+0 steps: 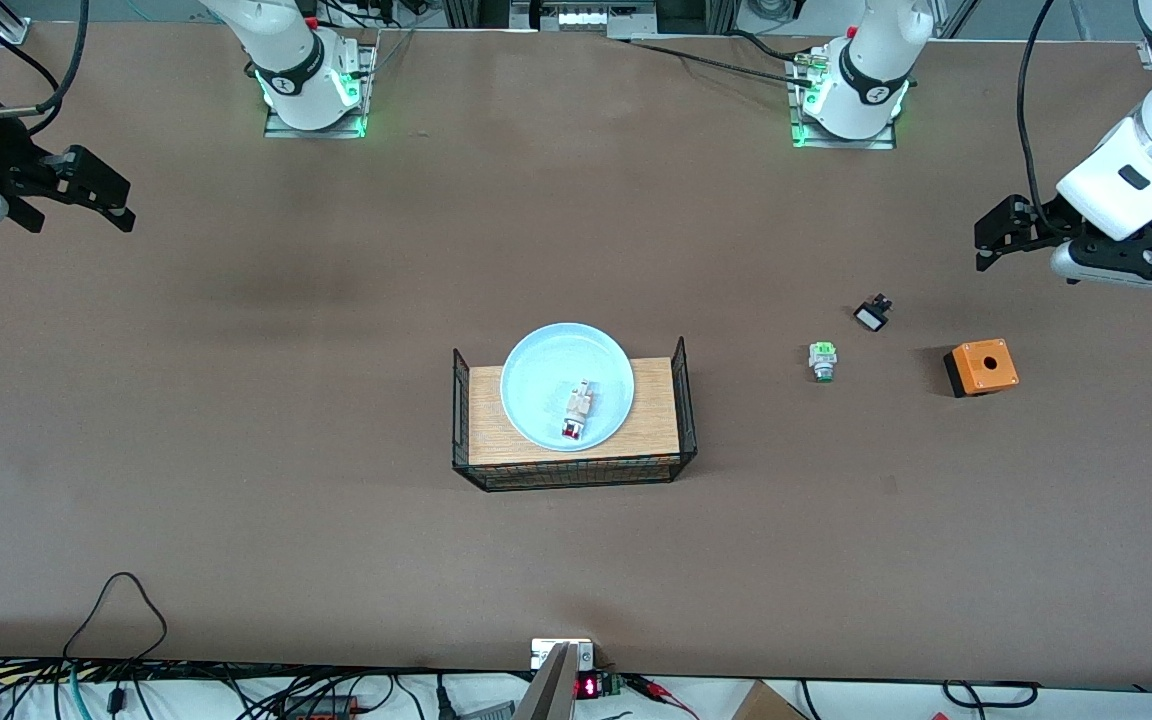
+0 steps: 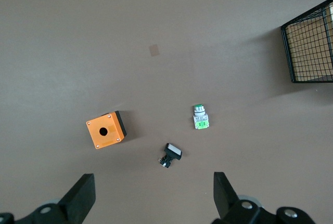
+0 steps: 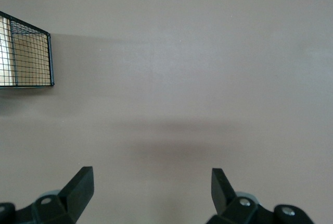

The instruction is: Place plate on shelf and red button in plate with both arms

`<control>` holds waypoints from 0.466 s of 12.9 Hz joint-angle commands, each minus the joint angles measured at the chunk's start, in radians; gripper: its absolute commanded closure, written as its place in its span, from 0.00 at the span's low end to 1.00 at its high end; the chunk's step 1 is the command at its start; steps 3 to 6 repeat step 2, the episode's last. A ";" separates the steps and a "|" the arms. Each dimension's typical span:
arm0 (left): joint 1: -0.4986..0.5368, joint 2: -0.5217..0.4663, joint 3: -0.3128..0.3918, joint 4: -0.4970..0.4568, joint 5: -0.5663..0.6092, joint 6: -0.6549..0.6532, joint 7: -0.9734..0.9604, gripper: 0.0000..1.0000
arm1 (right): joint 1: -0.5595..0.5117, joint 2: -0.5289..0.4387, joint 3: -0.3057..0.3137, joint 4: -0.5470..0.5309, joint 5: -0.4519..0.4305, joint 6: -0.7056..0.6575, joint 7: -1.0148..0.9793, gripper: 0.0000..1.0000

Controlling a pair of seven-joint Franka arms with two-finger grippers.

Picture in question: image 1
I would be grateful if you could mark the red black test leads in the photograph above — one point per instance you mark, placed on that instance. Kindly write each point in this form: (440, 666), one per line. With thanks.
(656, 688)

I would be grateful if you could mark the black white rectangular switch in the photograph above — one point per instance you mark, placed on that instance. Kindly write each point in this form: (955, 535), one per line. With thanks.
(871, 316)

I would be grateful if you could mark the green push button switch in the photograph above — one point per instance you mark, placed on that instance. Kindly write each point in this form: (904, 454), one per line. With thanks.
(822, 360)

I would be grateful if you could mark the aluminium extrusion pole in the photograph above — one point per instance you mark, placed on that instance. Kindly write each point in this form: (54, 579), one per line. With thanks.
(546, 695)

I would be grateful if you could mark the dark grey power adapter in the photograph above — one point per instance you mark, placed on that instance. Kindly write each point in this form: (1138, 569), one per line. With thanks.
(486, 712)

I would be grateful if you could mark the black power plug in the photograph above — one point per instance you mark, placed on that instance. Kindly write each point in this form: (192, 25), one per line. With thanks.
(444, 700)

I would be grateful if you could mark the red push button switch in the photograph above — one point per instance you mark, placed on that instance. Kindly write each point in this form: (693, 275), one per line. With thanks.
(577, 410)

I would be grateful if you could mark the brown cardboard box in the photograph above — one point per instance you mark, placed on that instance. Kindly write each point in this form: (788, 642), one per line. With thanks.
(768, 703)

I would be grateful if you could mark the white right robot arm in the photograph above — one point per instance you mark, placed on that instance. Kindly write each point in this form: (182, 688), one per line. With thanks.
(288, 60)

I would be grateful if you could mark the orange black button enclosure box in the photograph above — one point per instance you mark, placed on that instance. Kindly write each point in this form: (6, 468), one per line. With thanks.
(984, 366)

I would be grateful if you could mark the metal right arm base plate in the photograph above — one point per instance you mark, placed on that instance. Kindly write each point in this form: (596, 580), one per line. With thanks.
(281, 130)

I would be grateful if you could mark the red digit display module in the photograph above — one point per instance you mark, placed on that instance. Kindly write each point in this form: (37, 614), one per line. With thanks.
(588, 687)

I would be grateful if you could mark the silver mounting bracket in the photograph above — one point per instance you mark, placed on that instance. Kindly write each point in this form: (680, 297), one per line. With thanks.
(548, 650)

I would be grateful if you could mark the metal light bar fixture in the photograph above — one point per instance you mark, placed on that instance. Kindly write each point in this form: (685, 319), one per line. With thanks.
(581, 17)

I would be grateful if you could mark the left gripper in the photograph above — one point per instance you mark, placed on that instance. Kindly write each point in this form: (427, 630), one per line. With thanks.
(1048, 217)

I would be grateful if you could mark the light blue plate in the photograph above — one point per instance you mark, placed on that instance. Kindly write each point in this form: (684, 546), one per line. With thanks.
(546, 390)

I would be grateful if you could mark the black hub orange ports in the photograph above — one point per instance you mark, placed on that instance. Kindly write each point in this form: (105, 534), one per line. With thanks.
(331, 706)

